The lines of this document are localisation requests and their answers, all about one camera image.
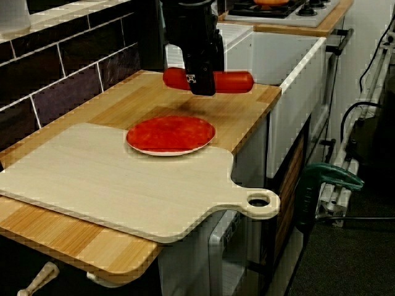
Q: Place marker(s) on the aluminium frame rail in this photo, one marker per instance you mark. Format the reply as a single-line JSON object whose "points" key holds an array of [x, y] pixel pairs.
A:
{"points": [[331, 205]]}

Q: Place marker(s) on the black stove knob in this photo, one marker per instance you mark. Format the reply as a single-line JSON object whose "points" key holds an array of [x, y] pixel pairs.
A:
{"points": [[315, 3], [306, 11]]}

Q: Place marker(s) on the toy stove top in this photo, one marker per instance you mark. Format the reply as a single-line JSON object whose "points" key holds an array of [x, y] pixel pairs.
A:
{"points": [[308, 20]]}

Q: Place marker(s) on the black bulky object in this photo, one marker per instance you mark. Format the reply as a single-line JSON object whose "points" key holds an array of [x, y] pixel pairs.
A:
{"points": [[385, 123]]}

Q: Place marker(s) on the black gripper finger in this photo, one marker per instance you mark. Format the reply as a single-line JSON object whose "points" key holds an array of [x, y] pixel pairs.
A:
{"points": [[200, 81]]}

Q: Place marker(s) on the red plate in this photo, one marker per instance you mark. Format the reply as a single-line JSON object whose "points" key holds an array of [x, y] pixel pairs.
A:
{"points": [[169, 135]]}

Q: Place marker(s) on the orange toy pot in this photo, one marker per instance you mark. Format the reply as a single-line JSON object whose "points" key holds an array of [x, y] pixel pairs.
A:
{"points": [[271, 1]]}

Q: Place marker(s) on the black kitchen hutch frame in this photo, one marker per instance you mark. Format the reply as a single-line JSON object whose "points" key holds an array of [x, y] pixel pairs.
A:
{"points": [[151, 37]]}

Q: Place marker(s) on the pale wooden peg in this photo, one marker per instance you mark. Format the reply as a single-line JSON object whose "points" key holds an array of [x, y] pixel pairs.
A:
{"points": [[40, 277]]}

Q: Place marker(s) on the pale wooden cutting board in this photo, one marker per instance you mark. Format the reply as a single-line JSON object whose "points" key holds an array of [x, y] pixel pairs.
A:
{"points": [[92, 179]]}

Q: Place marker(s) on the red toy sausage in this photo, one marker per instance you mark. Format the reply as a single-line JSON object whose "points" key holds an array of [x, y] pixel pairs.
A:
{"points": [[234, 81]]}

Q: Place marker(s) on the white toy kitchen unit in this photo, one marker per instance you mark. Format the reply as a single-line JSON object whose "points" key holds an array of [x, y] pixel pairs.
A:
{"points": [[293, 123]]}

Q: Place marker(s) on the green clamp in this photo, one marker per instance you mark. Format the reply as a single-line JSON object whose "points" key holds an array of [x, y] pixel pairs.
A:
{"points": [[327, 172]]}

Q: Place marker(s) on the grey dispenser panel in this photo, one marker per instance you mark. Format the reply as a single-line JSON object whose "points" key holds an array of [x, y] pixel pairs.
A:
{"points": [[216, 246]]}

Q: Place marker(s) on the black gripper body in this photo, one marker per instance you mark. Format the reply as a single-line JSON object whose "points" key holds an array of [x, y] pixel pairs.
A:
{"points": [[197, 37]]}

